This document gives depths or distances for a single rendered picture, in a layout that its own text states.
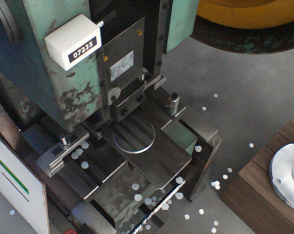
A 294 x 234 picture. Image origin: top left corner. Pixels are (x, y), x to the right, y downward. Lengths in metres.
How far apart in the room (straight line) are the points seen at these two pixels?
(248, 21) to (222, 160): 1.08
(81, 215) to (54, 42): 0.70
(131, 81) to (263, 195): 0.83
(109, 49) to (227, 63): 1.58
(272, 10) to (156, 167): 0.50
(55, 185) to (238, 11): 0.75
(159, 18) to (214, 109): 1.35
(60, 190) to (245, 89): 1.35
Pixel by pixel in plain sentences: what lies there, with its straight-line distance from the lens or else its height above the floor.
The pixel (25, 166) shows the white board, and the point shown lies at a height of 0.59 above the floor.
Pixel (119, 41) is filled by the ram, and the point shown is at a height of 1.15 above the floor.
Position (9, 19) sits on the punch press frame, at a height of 1.34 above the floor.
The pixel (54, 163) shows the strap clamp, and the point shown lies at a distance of 1.07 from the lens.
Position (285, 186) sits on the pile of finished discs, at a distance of 1.53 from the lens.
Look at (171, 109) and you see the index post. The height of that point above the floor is 0.74.
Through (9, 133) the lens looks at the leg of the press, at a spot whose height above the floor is 0.66.
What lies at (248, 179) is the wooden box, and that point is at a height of 0.35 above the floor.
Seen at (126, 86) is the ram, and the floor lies 0.98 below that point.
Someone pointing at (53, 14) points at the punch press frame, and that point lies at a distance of 0.51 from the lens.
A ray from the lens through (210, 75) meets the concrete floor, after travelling 2.18.
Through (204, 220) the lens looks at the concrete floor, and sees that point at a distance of 1.79.
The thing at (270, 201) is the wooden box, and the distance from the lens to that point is 1.52.
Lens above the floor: 1.71
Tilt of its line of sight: 61 degrees down
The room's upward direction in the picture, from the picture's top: 4 degrees clockwise
